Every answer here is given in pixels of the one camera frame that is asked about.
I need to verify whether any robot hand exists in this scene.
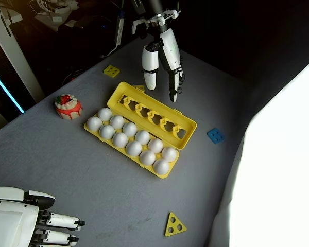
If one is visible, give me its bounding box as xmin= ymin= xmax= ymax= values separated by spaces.
xmin=0 ymin=186 xmax=86 ymax=247
xmin=141 ymin=27 xmax=185 ymax=103

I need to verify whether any yellow egg carton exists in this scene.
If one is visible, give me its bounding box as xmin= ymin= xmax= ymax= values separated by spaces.
xmin=83 ymin=81 xmax=198 ymax=179

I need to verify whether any yellow four-hole square block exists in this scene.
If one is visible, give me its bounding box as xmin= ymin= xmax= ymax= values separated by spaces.
xmin=103 ymin=65 xmax=121 ymax=78

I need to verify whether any blue four-hole square block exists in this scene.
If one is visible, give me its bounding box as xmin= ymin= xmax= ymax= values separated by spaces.
xmin=206 ymin=128 xmax=226 ymax=145

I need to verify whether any grey table cloth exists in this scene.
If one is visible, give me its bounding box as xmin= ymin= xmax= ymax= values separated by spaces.
xmin=0 ymin=34 xmax=309 ymax=247

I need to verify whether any toy strawberry cake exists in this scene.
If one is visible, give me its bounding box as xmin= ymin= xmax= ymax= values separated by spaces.
xmin=54 ymin=94 xmax=83 ymax=120

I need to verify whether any cyan light strip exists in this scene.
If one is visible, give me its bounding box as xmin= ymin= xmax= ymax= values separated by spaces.
xmin=0 ymin=66 xmax=25 ymax=114

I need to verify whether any yellow three-hole triangle block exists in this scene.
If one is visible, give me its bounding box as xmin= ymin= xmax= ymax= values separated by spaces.
xmin=164 ymin=211 xmax=187 ymax=237

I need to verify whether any white cable adapter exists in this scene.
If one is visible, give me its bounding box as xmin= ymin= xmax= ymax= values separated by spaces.
xmin=115 ymin=11 xmax=126 ymax=46

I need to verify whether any white cable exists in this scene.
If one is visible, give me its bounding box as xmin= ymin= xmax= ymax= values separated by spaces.
xmin=99 ymin=45 xmax=119 ymax=59

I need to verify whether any white device with cables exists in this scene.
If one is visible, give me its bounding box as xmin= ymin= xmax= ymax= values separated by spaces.
xmin=29 ymin=0 xmax=79 ymax=28

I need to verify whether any white slanted post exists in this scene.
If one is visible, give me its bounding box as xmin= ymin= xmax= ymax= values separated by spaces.
xmin=0 ymin=0 xmax=46 ymax=102

